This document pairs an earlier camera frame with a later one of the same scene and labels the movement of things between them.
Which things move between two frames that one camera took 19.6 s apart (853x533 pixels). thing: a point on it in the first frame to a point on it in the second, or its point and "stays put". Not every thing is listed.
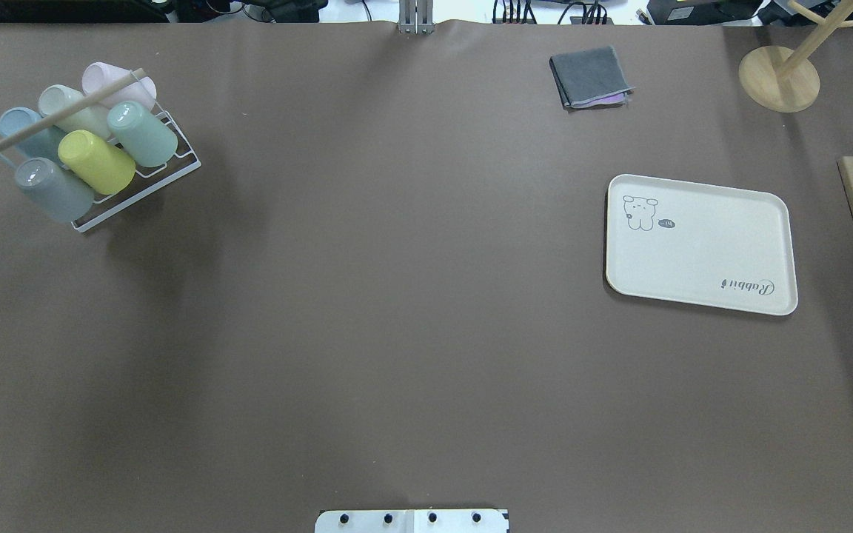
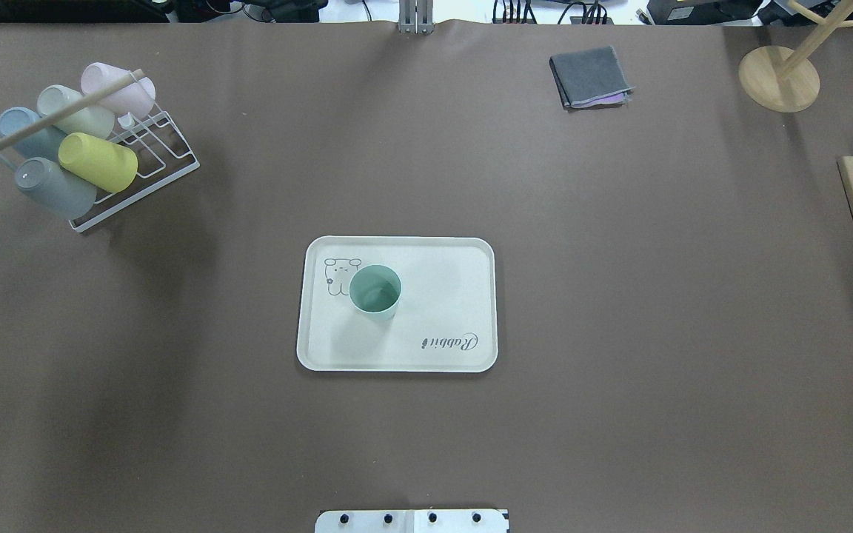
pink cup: x=97 y=74 stays put
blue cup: x=44 y=143 stays put
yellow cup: x=98 y=163 stays put
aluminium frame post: x=415 y=16 stays put
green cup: x=148 y=142 to x=375 y=290
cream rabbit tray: x=700 y=244 to x=397 y=303
